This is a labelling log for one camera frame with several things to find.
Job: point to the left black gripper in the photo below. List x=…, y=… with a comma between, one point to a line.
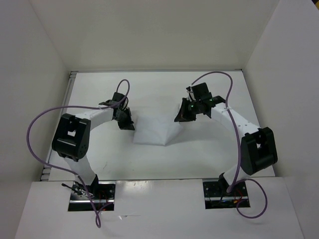
x=128, y=125

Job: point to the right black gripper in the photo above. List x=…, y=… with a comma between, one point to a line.
x=183, y=115

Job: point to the white skirt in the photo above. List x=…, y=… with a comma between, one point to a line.
x=157, y=128

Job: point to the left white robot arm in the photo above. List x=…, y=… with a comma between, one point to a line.
x=71, y=139

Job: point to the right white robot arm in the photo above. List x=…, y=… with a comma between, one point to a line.
x=257, y=149

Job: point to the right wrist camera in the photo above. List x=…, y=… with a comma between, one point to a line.
x=190, y=96

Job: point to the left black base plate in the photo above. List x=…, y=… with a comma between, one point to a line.
x=104, y=200

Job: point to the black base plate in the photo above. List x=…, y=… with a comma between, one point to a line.
x=104, y=200
x=215, y=199

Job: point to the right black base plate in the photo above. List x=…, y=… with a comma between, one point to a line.
x=215, y=199

